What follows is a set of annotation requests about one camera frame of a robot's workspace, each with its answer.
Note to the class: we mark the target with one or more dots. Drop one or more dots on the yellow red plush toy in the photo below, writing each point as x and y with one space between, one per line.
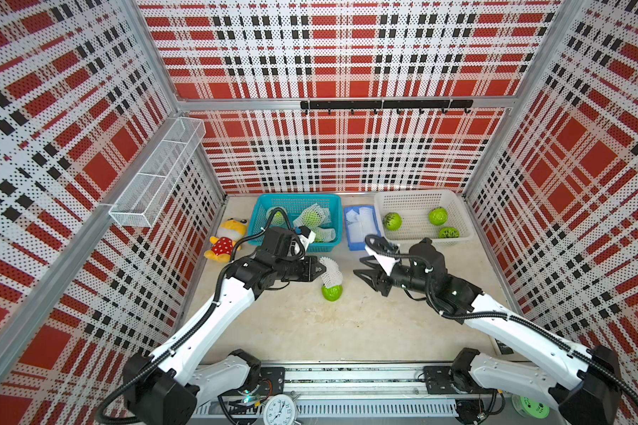
223 242

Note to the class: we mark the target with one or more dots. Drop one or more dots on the dark-spotted custard apple front right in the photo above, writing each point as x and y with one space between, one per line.
449 233

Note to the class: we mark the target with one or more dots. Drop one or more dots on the green custard apple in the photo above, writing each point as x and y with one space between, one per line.
333 293
438 216
312 219

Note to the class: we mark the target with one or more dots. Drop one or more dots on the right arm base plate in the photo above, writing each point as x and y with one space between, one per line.
439 380

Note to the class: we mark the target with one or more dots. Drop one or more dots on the sleeved custard apple front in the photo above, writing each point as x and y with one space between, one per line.
324 235

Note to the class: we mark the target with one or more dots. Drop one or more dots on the green tape spool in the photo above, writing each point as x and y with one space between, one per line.
529 408

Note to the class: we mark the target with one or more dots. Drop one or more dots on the sleeved custard apple left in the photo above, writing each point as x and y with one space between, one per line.
276 219

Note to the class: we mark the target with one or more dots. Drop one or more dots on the black hook rail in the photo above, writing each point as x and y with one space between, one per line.
388 104

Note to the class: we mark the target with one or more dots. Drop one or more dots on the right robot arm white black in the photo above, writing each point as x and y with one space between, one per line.
583 384

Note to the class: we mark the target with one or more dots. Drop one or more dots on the white foam net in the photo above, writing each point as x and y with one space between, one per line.
315 207
331 277

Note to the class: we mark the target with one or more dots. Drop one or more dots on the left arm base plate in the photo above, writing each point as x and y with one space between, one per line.
265 381

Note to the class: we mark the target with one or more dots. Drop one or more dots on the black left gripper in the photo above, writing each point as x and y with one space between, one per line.
308 275

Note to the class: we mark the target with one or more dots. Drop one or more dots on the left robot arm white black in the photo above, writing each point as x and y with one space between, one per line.
169 384

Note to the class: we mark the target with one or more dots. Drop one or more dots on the sleeved custard apple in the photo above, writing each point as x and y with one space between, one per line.
276 219
324 235

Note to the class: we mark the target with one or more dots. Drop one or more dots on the dark-spotted custard apple front left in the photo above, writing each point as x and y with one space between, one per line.
392 221

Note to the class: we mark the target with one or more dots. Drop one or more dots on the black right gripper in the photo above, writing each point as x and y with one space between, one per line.
372 275

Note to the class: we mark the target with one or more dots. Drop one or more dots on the dark-spotted custard apple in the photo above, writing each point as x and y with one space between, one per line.
392 221
449 233

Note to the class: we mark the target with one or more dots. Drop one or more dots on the white perforated plastic basket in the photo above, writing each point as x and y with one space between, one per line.
414 207

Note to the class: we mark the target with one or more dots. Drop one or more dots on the remote control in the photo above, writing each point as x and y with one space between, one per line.
502 348

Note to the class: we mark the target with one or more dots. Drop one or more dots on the wire mesh wall shelf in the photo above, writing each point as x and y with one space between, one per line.
141 203

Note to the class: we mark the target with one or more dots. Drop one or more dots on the stack of white foam nets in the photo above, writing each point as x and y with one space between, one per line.
361 226

